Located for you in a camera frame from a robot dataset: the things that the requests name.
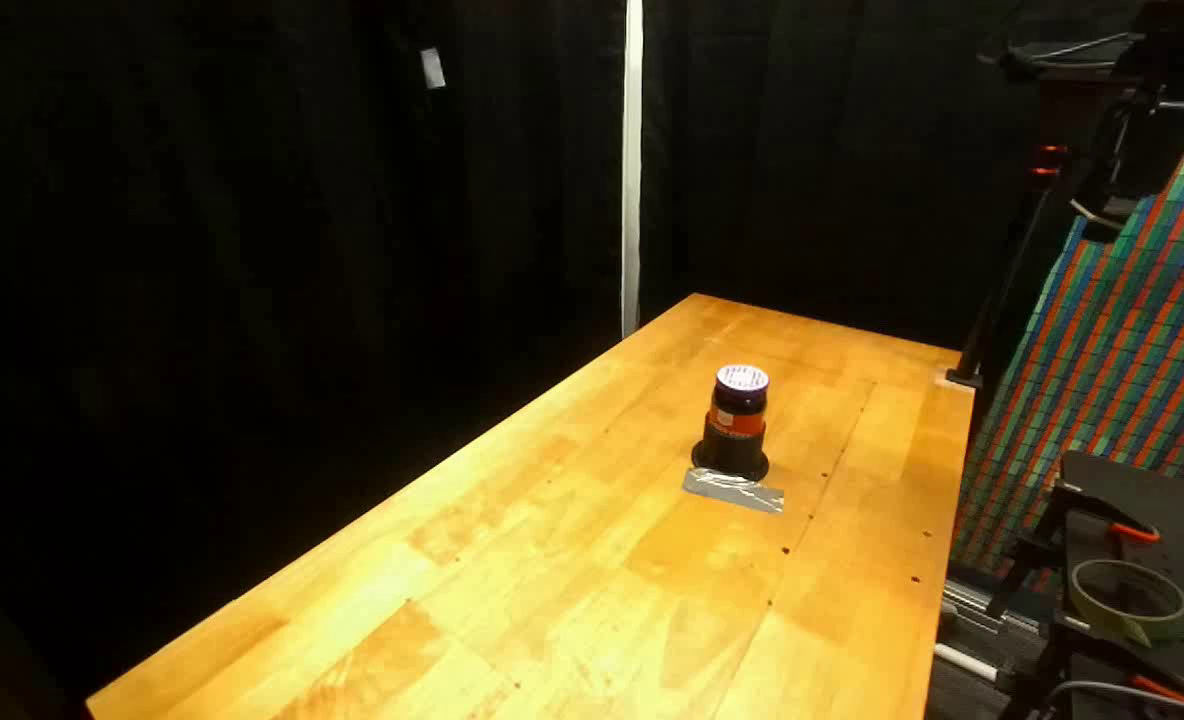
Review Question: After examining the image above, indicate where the orange black clamp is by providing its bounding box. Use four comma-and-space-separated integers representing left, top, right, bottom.
1002, 620, 1184, 720
1017, 484, 1167, 584

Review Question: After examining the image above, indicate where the white vertical pole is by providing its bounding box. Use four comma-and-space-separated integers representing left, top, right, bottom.
616, 0, 648, 339

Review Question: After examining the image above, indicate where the aluminium rail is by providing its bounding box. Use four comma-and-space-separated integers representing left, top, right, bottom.
931, 575, 1051, 690

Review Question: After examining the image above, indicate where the green tape roll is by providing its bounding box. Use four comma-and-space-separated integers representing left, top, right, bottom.
1065, 555, 1184, 654

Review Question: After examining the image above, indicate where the orange black cylindrical object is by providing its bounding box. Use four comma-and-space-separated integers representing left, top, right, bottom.
693, 362, 770, 484

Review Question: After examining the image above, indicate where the small white tag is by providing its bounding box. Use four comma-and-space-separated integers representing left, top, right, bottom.
417, 46, 453, 95

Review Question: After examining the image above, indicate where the colourful striped panel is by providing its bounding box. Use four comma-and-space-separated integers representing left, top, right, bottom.
951, 83, 1184, 584

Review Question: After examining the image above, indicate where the grey flat base plate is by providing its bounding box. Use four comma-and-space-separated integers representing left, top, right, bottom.
680, 464, 786, 522

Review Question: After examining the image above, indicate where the black perforated board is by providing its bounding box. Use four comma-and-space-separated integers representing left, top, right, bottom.
1041, 447, 1184, 698

